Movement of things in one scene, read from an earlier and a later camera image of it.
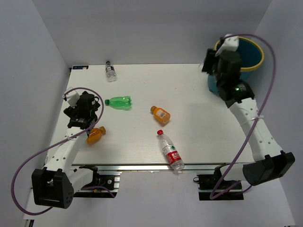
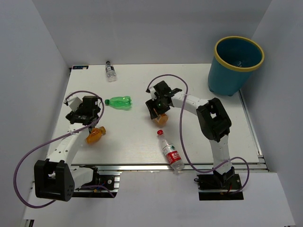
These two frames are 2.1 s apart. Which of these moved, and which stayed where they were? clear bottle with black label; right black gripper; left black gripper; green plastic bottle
Moved: right black gripper
Stayed: clear bottle with black label; left black gripper; green plastic bottle
